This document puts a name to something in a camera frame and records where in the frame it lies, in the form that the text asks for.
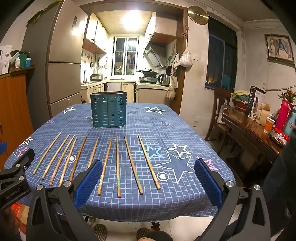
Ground teal perforated utensil holder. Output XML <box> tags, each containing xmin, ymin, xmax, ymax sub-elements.
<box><xmin>90</xmin><ymin>91</ymin><xmax>128</xmax><ymax>128</ymax></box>

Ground tan paper bag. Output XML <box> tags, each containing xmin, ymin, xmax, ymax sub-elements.
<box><xmin>258</xmin><ymin>102</ymin><xmax>271</xmax><ymax>127</ymax></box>

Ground black product box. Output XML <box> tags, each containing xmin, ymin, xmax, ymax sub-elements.
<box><xmin>245</xmin><ymin>85</ymin><xmax>266</xmax><ymax>115</ymax></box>

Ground dark wooden chair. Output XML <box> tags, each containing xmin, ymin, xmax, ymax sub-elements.
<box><xmin>204</xmin><ymin>87</ymin><xmax>234</xmax><ymax>155</ymax></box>

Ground orange wooden cabinet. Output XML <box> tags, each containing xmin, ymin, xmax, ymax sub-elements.
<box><xmin>0</xmin><ymin>67</ymin><xmax>36</xmax><ymax>170</ymax></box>

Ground framed wall picture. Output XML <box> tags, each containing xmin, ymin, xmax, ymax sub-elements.
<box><xmin>265</xmin><ymin>34</ymin><xmax>296</xmax><ymax>68</ymax></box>

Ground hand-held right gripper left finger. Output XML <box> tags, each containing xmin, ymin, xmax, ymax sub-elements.
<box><xmin>26</xmin><ymin>159</ymin><xmax>103</xmax><ymax>241</ymax></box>

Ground person's dark trouser leg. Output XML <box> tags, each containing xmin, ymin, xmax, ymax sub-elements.
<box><xmin>143</xmin><ymin>231</ymin><xmax>173</xmax><ymax>241</ymax></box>

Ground cream kitchen base cabinet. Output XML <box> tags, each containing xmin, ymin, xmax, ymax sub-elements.
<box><xmin>80</xmin><ymin>81</ymin><xmax>137</xmax><ymax>104</ymax></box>
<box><xmin>135</xmin><ymin>82</ymin><xmax>172</xmax><ymax>104</ymax></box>

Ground orange plastic bag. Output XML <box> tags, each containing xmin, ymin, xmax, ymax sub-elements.
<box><xmin>9</xmin><ymin>202</ymin><xmax>26</xmax><ymax>223</ymax></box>

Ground dark curtained window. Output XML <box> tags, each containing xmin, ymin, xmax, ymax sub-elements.
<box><xmin>204</xmin><ymin>16</ymin><xmax>238</xmax><ymax>91</ymax></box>

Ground dish of wrapped candies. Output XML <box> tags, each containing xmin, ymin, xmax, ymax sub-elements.
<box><xmin>268</xmin><ymin>130</ymin><xmax>291</xmax><ymax>147</ymax></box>

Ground kitchen ceiling lamp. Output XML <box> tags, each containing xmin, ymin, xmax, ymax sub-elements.
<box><xmin>122</xmin><ymin>10</ymin><xmax>146</xmax><ymax>31</ymax></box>

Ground steel electric kettle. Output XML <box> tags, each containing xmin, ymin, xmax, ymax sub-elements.
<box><xmin>158</xmin><ymin>73</ymin><xmax>171</xmax><ymax>87</ymax></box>

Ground dark wooden side table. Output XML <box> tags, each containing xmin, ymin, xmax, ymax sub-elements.
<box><xmin>221</xmin><ymin>104</ymin><xmax>287</xmax><ymax>181</ymax></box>

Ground cream kitchen wall cabinet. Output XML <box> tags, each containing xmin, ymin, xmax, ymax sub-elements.
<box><xmin>83</xmin><ymin>13</ymin><xmax>109</xmax><ymax>54</ymax></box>
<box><xmin>148</xmin><ymin>13</ymin><xmax>178</xmax><ymax>48</ymax></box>

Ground steel range hood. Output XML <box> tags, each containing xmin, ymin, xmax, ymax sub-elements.
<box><xmin>143</xmin><ymin>43</ymin><xmax>167</xmax><ymax>68</ymax></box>

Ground silver refrigerator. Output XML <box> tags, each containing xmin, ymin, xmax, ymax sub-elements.
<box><xmin>22</xmin><ymin>0</ymin><xmax>89</xmax><ymax>119</ymax></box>

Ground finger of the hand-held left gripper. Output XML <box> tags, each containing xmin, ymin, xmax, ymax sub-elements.
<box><xmin>0</xmin><ymin>148</ymin><xmax>36</xmax><ymax>186</ymax></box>
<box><xmin>0</xmin><ymin>142</ymin><xmax>8</xmax><ymax>161</ymax></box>

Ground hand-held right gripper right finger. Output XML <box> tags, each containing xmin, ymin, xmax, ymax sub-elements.
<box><xmin>194</xmin><ymin>158</ymin><xmax>271</xmax><ymax>241</ymax></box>

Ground yellow green bag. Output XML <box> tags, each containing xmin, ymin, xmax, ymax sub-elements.
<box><xmin>27</xmin><ymin>4</ymin><xmax>55</xmax><ymax>24</ymax></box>

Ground orange paper cup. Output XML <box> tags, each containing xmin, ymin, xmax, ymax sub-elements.
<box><xmin>263</xmin><ymin>116</ymin><xmax>275</xmax><ymax>134</ymax></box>

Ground group of wooden chopsticks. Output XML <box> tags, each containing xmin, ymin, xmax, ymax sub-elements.
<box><xmin>32</xmin><ymin>133</ymin><xmax>161</xmax><ymax>199</ymax></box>

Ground bowls with green cloth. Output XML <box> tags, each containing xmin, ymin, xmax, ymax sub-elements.
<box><xmin>231</xmin><ymin>90</ymin><xmax>250</xmax><ymax>110</ymax></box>

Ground blue checked star tablecloth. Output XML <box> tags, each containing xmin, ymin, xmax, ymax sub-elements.
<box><xmin>4</xmin><ymin>103</ymin><xmax>236</xmax><ymax>223</ymax></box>

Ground black wok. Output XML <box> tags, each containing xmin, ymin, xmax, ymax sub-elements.
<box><xmin>134</xmin><ymin>68</ymin><xmax>159</xmax><ymax>78</ymax></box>

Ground flower bouquet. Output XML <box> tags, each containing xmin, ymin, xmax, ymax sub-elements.
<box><xmin>277</xmin><ymin>88</ymin><xmax>296</xmax><ymax>104</ymax></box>

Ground kitchen window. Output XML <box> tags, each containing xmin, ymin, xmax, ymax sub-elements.
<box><xmin>113</xmin><ymin>35</ymin><xmax>139</xmax><ymax>77</ymax></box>

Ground teal bottle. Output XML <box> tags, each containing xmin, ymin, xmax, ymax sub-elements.
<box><xmin>284</xmin><ymin>107</ymin><xmax>296</xmax><ymax>138</ymax></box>

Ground white hanging plastic bag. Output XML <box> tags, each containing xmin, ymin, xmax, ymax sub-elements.
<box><xmin>179</xmin><ymin>39</ymin><xmax>193</xmax><ymax>68</ymax></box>

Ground person's slipper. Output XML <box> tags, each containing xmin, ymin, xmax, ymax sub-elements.
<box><xmin>136</xmin><ymin>228</ymin><xmax>151</xmax><ymax>241</ymax></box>
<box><xmin>92</xmin><ymin>224</ymin><xmax>108</xmax><ymax>241</ymax></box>

